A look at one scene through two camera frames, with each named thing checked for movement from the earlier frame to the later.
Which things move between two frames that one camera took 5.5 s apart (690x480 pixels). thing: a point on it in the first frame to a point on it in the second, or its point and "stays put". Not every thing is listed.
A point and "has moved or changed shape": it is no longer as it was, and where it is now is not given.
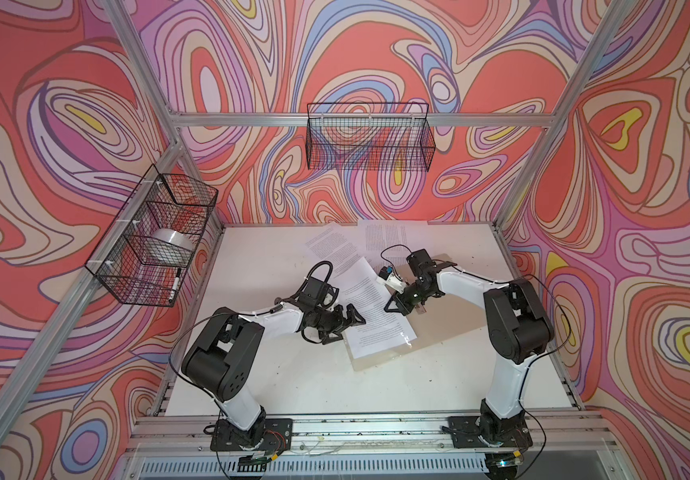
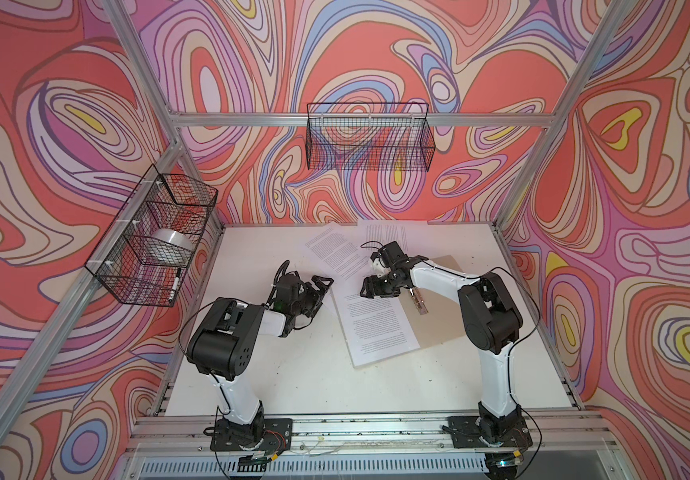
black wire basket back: [369, 136] stays put
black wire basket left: [147, 253] stays put
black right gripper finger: [401, 307] to [368, 287]
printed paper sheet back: [390, 242] stays put
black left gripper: [339, 322] to [316, 296]
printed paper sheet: [359, 287] has moved or changed shape
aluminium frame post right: [586, 66] stays put
